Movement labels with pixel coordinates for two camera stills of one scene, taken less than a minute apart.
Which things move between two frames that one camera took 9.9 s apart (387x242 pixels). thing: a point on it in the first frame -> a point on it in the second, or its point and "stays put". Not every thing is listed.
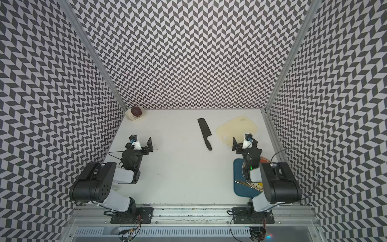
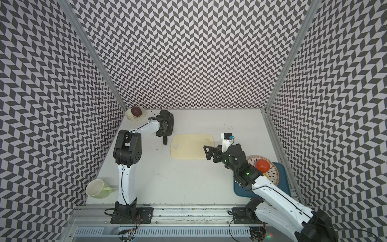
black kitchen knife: x=205 y=131 -> x=165 y=140
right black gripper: x=239 y=146 -> x=217 y=150
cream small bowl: x=130 y=116 stays put
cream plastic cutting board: x=237 y=128 -> x=190 y=145
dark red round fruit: x=136 y=111 stays put
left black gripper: x=146 y=152 -> x=169 y=132
